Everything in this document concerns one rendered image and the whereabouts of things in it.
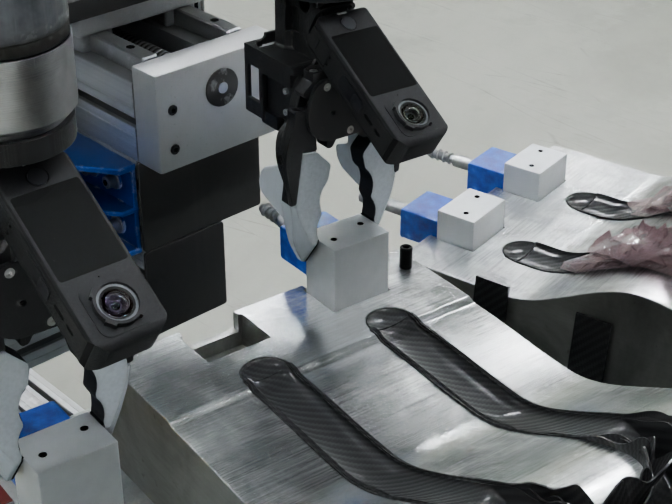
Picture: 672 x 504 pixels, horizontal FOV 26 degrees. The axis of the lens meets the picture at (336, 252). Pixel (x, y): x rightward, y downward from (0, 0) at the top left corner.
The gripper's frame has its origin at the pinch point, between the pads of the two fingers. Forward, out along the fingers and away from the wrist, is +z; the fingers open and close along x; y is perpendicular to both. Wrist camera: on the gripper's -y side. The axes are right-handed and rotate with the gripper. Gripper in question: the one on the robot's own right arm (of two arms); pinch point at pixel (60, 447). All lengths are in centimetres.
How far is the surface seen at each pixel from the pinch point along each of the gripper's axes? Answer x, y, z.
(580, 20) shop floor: -249, 201, 95
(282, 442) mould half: -15.1, 0.0, 6.6
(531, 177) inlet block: -55, 19, 7
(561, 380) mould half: -34.6, -5.5, 6.7
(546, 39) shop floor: -232, 196, 95
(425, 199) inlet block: -45, 22, 8
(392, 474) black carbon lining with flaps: -19.2, -6.3, 7.0
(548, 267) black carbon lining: -48, 10, 10
